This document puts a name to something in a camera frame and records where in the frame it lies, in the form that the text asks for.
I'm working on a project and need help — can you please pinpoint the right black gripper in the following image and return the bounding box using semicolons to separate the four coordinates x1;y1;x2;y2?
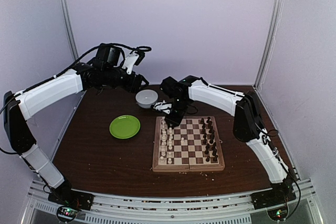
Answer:
165;98;190;128

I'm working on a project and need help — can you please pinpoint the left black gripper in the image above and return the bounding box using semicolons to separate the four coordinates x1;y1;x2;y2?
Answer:
103;66;150;93

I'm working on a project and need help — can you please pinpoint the white bishop chess piece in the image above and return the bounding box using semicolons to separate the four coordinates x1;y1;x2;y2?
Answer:
161;135;167;146

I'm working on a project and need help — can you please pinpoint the wooden chess board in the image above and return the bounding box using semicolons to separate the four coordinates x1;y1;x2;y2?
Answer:
152;116;225;173

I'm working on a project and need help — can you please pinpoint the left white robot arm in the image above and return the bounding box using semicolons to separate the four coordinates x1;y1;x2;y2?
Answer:
1;44;150;205

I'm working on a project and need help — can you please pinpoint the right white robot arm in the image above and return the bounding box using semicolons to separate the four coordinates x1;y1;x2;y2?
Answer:
152;76;296;204

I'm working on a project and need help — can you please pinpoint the white ceramic bowl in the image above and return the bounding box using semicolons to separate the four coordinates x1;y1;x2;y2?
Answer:
135;89;159;109

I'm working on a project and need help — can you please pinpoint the green plastic plate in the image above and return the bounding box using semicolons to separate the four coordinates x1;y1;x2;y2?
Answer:
109;115;141;140

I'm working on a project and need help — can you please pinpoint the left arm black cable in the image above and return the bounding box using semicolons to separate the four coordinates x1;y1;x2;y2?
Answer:
49;42;152;80

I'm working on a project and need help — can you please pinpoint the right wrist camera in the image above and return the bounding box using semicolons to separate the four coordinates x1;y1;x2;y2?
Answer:
160;77;181;99

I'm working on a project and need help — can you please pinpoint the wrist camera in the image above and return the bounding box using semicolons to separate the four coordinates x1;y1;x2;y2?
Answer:
160;77;181;99
92;47;121;71

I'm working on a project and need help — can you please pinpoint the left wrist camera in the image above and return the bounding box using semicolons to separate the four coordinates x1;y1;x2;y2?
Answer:
92;47;121;71

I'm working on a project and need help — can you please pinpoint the left aluminium frame post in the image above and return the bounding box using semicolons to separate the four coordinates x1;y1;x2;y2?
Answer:
60;0;79;60

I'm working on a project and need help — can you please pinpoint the aluminium frame post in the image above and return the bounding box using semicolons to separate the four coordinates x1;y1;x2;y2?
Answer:
60;0;79;60
254;0;284;90

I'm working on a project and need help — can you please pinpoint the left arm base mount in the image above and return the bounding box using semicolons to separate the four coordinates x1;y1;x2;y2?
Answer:
48;190;94;210

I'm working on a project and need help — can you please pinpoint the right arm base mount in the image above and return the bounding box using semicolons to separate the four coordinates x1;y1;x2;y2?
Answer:
251;190;296;210

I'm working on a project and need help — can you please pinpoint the aluminium front rail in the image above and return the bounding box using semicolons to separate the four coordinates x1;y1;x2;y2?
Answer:
19;179;326;223

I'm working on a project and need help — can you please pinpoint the right aluminium frame post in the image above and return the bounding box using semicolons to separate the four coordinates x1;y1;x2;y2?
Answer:
254;0;284;90

